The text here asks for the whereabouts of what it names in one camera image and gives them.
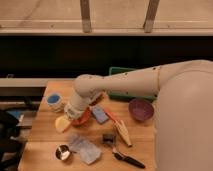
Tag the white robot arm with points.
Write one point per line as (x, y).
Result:
(184, 109)

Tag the green plastic tray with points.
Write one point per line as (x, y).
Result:
(123, 96)

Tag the small metal cup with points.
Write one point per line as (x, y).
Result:
(62, 152)

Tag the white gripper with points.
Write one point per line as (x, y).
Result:
(74, 109)

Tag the white cup blue inside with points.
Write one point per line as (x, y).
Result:
(54, 101)

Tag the orange bowl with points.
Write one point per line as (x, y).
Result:
(83, 119)

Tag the purple bowl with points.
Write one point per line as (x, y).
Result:
(141, 110)

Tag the blue sponge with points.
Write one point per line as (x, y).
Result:
(99, 114)

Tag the grey blue cloth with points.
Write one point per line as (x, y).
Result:
(88, 152)

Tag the yellow red apple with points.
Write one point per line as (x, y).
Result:
(58, 124)

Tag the brown pine cone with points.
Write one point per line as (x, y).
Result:
(97, 100)

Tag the wooden table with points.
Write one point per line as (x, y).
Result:
(39, 153)

